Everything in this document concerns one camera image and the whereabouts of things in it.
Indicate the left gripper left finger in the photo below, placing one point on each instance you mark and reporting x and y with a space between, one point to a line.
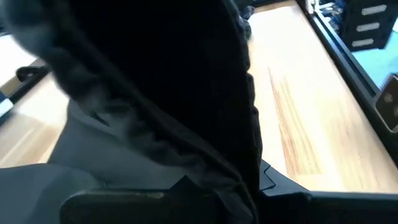
124 208

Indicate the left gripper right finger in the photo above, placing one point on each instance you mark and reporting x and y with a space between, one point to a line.
326 208

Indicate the dark garment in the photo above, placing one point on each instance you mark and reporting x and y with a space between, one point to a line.
171 77

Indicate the black drawer cabinet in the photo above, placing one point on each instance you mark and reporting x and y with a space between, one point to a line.
367 34

